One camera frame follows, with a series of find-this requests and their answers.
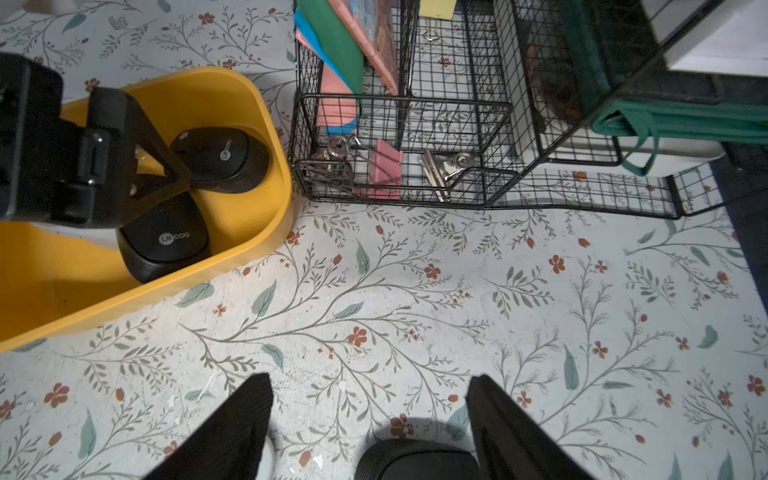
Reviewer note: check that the pink sticky notes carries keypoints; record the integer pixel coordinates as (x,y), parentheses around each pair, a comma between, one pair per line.
(385,172)

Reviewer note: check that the white mouse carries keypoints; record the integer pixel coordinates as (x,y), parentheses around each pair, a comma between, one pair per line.
(267,461)

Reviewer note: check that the black ribbed mouse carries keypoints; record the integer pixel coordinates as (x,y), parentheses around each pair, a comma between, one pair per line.
(223,159)

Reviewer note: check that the black Lecoo mouse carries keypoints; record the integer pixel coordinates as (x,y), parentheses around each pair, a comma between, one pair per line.
(167,238)

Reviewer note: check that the yellow plastic storage box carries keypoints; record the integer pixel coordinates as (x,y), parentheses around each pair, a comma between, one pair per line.
(60,281)

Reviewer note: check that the black wire desk organizer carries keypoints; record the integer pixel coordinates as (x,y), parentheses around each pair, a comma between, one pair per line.
(495,79)

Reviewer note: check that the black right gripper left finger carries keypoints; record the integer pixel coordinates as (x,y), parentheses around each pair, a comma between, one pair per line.
(229,443)

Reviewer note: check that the colourful paper sheets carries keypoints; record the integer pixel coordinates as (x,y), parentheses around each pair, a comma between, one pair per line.
(347,36)

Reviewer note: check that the silver binder clip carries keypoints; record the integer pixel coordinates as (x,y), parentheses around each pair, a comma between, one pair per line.
(444,173)

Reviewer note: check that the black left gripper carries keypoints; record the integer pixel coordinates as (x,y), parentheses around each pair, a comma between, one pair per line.
(40,151)

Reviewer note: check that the stacked white notebooks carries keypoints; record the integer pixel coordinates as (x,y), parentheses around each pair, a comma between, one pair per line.
(731,40)

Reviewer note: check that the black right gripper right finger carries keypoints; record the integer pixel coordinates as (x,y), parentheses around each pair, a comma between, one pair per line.
(509,444)

